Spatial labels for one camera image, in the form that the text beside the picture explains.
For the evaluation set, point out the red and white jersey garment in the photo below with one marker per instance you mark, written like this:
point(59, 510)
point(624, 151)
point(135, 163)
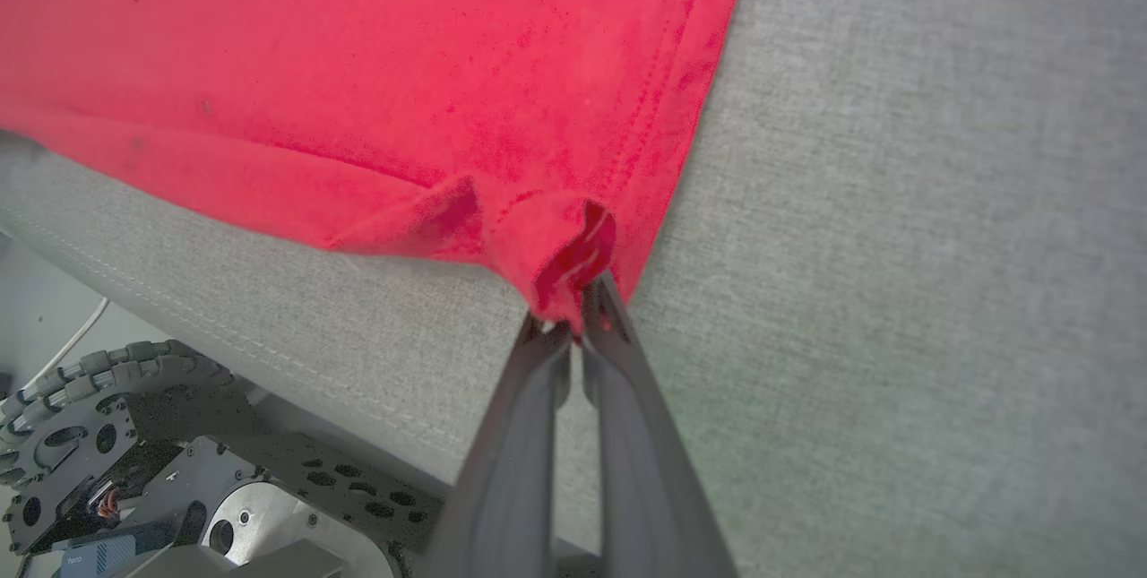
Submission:
point(358, 67)

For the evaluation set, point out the grey omni wheel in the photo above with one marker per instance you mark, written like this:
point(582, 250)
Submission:
point(81, 381)

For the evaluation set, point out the black robot base chassis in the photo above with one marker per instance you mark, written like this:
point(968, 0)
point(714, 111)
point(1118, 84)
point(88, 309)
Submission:
point(287, 470)

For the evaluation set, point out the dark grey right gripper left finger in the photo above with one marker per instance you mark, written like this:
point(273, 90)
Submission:
point(511, 488)

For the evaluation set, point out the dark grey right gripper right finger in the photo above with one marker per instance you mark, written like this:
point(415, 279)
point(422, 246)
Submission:
point(645, 488)

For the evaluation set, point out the grey fabric sofa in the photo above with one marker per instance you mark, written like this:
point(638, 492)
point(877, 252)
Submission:
point(896, 291)

